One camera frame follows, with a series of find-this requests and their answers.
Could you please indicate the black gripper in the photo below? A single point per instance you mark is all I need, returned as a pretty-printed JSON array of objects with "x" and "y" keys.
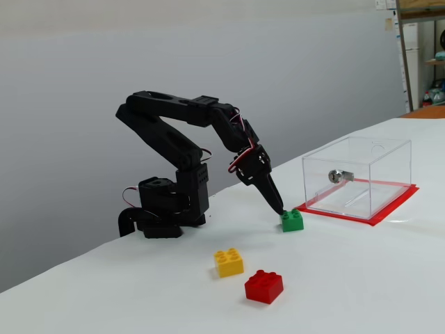
[{"x": 254, "y": 168}]

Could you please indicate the green lego brick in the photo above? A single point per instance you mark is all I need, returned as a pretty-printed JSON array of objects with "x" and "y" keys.
[{"x": 292, "y": 223}]

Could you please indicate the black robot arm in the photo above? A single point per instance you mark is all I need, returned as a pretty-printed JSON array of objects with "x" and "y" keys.
[{"x": 163, "y": 135}]

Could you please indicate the transparent plastic box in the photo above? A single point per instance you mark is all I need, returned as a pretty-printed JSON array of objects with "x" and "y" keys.
[{"x": 347, "y": 198}]

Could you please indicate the yellow lego brick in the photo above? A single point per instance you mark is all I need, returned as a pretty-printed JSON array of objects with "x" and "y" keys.
[{"x": 229, "y": 265}]

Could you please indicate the red lego brick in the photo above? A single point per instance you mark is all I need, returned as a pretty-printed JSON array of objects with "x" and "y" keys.
[{"x": 263, "y": 289}]

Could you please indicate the red base mat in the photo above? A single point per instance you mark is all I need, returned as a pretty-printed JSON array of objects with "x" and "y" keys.
[{"x": 333, "y": 215}]

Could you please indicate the silver cam lock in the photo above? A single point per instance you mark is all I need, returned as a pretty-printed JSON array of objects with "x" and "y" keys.
[{"x": 335, "y": 176}]

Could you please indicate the black table clamp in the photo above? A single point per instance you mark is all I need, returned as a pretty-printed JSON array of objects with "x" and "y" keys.
[{"x": 124, "y": 221}]

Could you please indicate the orange wooden table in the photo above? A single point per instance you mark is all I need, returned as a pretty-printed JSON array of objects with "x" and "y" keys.
[{"x": 429, "y": 111}]

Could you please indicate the red capped cola bottle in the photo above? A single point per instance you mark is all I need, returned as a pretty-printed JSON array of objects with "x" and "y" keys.
[{"x": 427, "y": 100}]

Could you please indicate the metal shelf rack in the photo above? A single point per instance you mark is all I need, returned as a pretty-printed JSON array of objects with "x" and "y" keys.
[{"x": 405, "y": 69}]

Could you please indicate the white appliance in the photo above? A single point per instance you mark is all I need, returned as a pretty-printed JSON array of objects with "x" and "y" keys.
[{"x": 413, "y": 62}]

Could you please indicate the clear green plastic bottles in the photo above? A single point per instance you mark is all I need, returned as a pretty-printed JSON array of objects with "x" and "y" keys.
[{"x": 438, "y": 94}]

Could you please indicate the tan paper tag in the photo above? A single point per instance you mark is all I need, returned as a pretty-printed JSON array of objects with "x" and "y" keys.
[{"x": 388, "y": 23}]

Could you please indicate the teal bundle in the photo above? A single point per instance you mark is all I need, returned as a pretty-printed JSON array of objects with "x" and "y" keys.
[{"x": 441, "y": 55}]

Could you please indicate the white paper sticker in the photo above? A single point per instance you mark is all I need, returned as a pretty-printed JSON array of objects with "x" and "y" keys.
[{"x": 384, "y": 3}]

